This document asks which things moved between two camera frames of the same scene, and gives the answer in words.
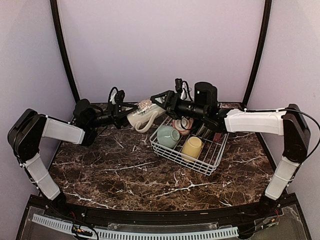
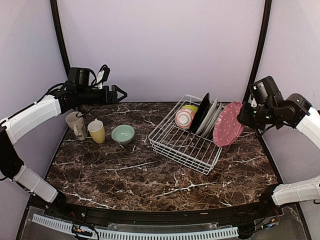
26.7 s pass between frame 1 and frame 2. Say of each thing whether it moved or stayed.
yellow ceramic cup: moved
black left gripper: moved
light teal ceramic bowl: moved
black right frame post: stayed
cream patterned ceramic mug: moved
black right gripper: moved
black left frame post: stayed
